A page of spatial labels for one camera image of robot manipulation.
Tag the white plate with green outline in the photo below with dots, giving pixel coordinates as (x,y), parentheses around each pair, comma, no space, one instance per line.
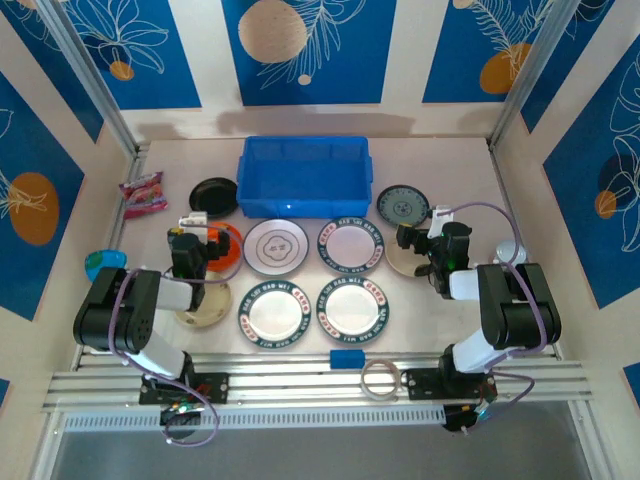
(275,247)

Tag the white tape roll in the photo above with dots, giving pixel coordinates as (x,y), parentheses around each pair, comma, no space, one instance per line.
(363,380)

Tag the green-rimmed plate with lettering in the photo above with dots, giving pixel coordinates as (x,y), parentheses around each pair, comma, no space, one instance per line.
(352,311)
(274,314)
(350,245)

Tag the aluminium corner post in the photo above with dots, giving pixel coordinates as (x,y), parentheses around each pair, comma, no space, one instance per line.
(98,85)
(537,75)

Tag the pink snack packet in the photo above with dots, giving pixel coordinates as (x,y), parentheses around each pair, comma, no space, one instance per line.
(144,196)

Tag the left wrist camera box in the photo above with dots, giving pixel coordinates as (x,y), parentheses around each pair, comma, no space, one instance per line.
(193,221)

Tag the orange plastic plate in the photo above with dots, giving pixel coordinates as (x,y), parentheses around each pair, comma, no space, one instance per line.
(235,254)

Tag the blue-white patterned plate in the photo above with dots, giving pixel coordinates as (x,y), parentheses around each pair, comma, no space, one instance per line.
(400,206)

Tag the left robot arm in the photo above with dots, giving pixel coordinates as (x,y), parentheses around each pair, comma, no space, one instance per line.
(100,310)

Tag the black controller board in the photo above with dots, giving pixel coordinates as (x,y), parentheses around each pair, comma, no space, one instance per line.
(462,417)
(180,414)

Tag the black round plate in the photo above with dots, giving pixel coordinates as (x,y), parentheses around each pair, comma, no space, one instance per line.
(212,196)

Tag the aluminium side rail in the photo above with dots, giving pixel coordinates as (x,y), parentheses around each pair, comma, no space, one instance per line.
(501,175)
(136,162)

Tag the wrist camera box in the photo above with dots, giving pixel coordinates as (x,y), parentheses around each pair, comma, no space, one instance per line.
(441,217)
(193,221)

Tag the white cup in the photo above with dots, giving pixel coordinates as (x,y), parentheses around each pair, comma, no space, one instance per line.
(507,250)

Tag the aluminium rail frame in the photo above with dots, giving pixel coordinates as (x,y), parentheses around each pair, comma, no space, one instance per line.
(300,385)

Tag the blue-lidded dessert cup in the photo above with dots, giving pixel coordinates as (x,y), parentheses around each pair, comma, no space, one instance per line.
(102,262)

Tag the cream plate with ink painting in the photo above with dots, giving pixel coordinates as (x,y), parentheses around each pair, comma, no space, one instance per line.
(400,262)
(212,306)

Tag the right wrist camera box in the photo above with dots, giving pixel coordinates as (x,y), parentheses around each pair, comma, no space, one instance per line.
(441,217)

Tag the blue rectangular block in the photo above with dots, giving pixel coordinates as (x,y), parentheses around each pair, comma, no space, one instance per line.
(347,359)

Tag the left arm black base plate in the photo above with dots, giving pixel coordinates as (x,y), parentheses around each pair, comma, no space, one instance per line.
(215,389)

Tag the blue plastic bin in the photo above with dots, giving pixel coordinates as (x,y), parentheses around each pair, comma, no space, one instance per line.
(305,170)

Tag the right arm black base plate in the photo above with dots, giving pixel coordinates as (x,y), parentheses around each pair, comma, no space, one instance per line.
(422,385)

